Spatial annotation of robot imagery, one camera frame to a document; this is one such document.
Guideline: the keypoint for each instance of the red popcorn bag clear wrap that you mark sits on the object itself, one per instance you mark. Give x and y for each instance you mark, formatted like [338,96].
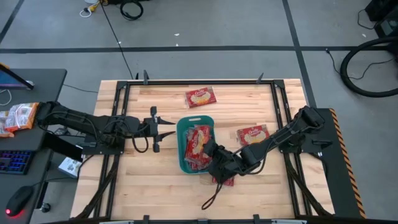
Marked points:
[200,97]
[194,158]
[202,137]
[253,134]
[230,182]

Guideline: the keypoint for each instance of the black platform with hazard stripes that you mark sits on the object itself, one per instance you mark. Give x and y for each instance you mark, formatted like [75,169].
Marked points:
[332,174]

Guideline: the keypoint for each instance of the black mouse red light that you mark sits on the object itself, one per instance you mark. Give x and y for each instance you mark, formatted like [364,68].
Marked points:
[20,199]

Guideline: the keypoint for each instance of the desk monitor screen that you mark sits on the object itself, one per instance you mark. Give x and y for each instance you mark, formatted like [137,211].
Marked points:
[9,79]

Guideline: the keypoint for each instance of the black floor equipment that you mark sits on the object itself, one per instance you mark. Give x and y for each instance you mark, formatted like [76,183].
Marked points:
[387,26]

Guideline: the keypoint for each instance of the teal plastic basket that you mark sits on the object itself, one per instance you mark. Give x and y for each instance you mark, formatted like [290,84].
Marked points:
[181,140]

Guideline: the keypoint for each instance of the black desk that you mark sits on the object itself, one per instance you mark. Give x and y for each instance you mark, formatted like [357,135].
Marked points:
[46,84]

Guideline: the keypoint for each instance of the black caster wheel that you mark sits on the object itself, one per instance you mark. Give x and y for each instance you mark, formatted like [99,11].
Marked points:
[45,207]

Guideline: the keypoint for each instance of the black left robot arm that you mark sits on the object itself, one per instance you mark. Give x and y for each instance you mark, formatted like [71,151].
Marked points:
[77,121]

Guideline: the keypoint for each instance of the white printed box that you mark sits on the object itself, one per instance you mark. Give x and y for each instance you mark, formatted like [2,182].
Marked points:
[70,167]

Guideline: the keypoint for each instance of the black table frame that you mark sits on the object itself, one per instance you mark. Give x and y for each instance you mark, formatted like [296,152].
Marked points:
[217,82]

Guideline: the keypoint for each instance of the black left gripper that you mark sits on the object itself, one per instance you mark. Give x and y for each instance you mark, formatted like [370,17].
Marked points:
[140,127]

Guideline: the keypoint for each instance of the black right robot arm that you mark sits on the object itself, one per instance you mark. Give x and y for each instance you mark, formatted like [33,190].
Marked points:
[280,133]

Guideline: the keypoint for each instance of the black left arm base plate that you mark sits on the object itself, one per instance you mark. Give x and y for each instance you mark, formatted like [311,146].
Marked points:
[93,151]

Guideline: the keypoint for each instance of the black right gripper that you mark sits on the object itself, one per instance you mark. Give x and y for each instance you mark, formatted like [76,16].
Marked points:
[224,165]

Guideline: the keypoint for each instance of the orange snack bag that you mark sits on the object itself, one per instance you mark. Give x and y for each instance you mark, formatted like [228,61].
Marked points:
[3,124]
[21,116]

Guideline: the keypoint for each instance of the black keyboard blue backlight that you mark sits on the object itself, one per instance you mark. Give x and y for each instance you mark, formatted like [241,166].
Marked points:
[14,161]

